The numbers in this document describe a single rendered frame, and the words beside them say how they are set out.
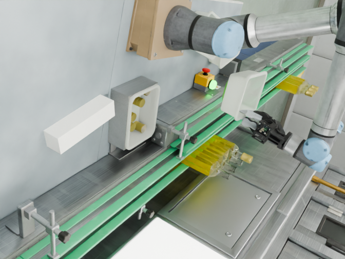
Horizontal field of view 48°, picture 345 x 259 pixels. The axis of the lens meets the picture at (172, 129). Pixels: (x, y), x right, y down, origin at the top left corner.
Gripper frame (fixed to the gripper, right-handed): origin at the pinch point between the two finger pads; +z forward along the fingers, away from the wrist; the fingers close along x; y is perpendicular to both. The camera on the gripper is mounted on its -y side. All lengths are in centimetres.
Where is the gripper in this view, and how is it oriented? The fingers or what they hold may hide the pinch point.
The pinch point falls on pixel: (242, 113)
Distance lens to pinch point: 150.3
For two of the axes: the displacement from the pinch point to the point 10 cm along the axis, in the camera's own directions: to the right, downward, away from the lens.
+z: -7.8, -5.1, 3.6
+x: -3.3, 8.2, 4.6
